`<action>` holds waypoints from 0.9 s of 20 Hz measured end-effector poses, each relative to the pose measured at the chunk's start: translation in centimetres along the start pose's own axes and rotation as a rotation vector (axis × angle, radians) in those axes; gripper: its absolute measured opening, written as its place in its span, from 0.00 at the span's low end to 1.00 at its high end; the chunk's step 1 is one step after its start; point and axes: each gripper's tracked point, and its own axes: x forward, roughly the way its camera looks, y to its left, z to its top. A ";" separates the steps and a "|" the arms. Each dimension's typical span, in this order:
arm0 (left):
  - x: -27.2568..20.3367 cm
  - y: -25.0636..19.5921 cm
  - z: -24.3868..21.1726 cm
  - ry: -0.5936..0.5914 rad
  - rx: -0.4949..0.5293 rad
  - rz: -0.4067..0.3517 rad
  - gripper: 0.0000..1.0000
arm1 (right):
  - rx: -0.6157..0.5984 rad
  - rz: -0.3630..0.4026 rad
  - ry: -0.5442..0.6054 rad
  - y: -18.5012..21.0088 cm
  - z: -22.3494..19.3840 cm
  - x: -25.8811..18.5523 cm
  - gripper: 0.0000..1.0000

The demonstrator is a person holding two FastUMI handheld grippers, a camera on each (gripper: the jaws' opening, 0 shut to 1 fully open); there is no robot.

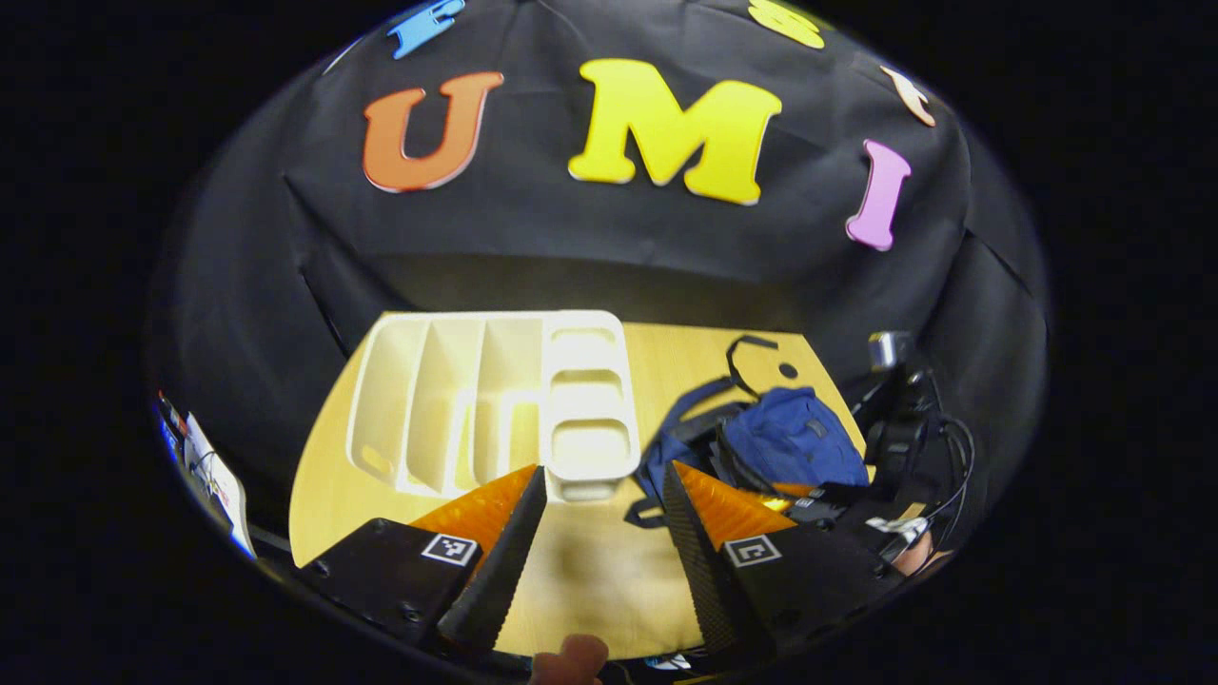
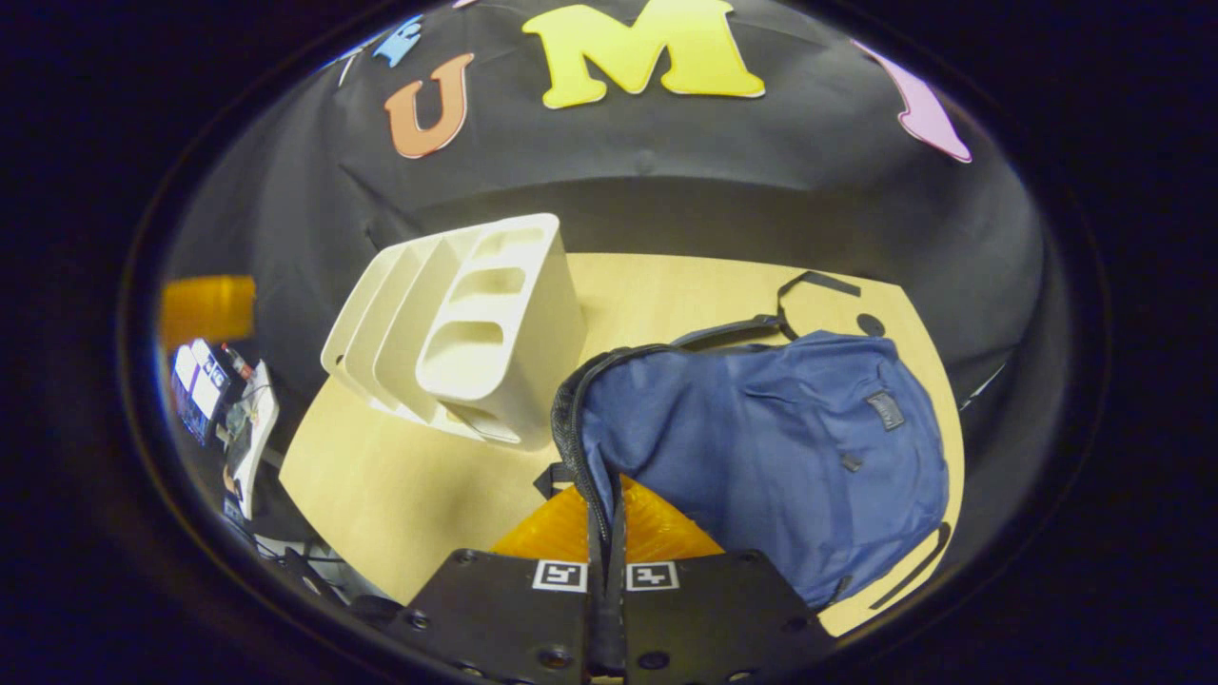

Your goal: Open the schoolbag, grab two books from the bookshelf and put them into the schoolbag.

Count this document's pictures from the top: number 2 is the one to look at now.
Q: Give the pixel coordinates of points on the blue and white printed box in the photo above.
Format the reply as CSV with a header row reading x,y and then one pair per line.
x,y
200,390

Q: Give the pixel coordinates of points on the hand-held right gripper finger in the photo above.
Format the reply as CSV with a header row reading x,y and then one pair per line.
x,y
598,628
617,628

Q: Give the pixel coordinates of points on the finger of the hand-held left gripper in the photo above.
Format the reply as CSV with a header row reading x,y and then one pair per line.
x,y
205,309

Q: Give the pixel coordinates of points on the blue schoolbag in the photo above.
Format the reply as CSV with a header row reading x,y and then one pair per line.
x,y
761,447

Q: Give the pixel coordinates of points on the white plastic tray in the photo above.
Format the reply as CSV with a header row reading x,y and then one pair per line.
x,y
255,438

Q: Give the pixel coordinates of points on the black desk grommet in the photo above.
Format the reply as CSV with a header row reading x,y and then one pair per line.
x,y
871,323

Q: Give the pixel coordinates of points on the white bookshelf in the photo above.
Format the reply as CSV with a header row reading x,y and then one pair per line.
x,y
514,381

